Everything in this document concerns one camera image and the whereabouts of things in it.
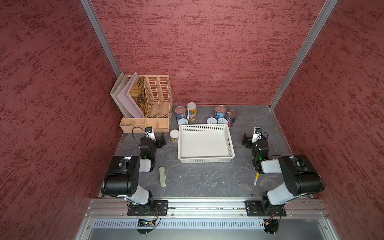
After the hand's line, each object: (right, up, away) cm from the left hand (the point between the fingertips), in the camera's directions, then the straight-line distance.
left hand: (156, 135), depth 94 cm
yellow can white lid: (+11, 0, +1) cm, 11 cm away
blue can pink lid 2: (+43, +16, +10) cm, 47 cm away
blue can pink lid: (+15, +16, +10) cm, 24 cm away
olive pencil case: (+7, -19, -10) cm, 23 cm away
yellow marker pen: (+62, -23, -9) cm, 66 cm away
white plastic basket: (+30, -6, +6) cm, 31 cm away
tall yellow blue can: (+23, +16, +10) cm, 30 cm away
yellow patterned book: (-15, +29, +7) cm, 33 cm away
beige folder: (-23, +27, -7) cm, 36 cm away
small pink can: (+37, +10, +10) cm, 39 cm away
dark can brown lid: (+51, +14, +10) cm, 53 cm away
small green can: (+44, +10, +10) cm, 46 cm away
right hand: (+62, 0, 0) cm, 62 cm away
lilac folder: (-18, +22, -2) cm, 28 cm away
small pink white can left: (+16, +9, +10) cm, 21 cm away
